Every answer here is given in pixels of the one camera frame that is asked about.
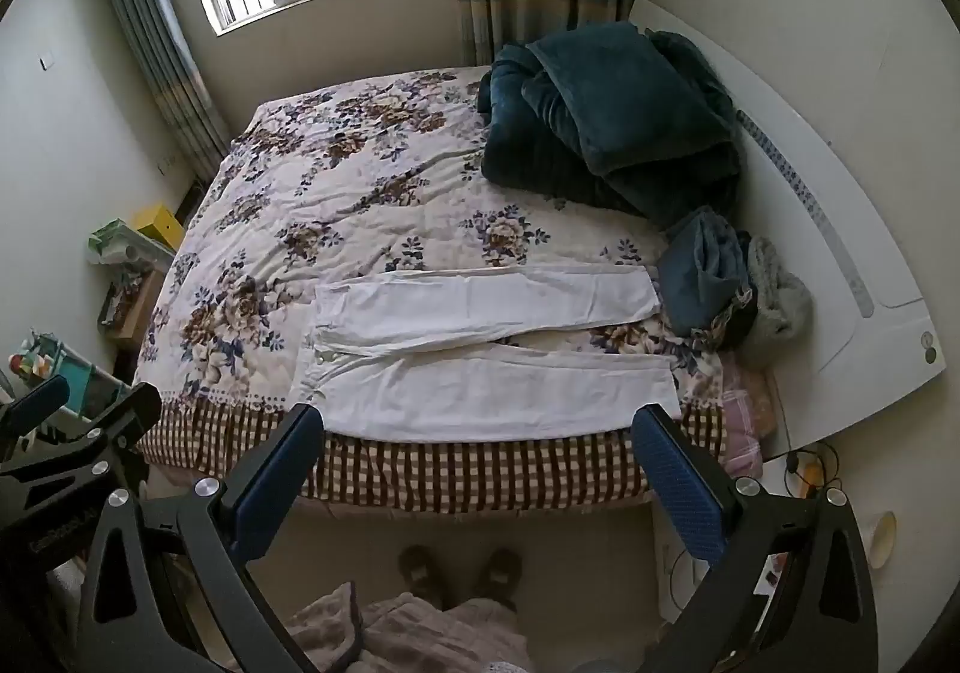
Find colourful toy rack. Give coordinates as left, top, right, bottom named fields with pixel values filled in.
left=0, top=328, right=125, bottom=419

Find green and white bag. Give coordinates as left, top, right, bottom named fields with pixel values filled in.
left=88, top=217, right=177, bottom=269

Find floral bed quilt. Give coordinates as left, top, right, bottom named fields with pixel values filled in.
left=135, top=67, right=766, bottom=516

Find yellow box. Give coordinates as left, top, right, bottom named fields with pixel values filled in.
left=135, top=202, right=186, bottom=252

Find pink checked pillow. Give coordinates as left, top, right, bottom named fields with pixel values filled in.
left=720, top=358, right=773, bottom=479

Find person's pink fleece clothing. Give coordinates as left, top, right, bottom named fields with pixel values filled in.
left=247, top=579, right=533, bottom=673

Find dark slipper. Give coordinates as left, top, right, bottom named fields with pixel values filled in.
left=397, top=544, right=443, bottom=606

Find white bed headboard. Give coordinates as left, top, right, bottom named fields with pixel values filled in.
left=626, top=0, right=947, bottom=456

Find grey fuzzy cloth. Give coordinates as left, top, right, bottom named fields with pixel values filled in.
left=742, top=236, right=815, bottom=363

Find blue folded cloth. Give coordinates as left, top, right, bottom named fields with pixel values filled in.
left=658, top=206, right=755, bottom=336

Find white towel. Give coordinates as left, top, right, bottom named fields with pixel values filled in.
left=296, top=265, right=682, bottom=435

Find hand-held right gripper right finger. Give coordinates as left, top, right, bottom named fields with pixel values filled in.
left=632, top=405, right=880, bottom=673

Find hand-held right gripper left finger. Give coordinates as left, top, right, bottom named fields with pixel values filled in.
left=75, top=405, right=325, bottom=673

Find white cup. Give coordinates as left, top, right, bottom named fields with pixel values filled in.
left=862, top=510, right=897, bottom=565

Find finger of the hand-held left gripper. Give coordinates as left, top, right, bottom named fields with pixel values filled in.
left=0, top=382, right=162, bottom=516
left=0, top=376, right=70, bottom=438

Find dark clothing pile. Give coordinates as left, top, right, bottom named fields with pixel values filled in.
left=478, top=22, right=743, bottom=231

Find wooden nightstand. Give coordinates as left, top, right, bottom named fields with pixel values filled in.
left=97, top=260, right=166, bottom=344

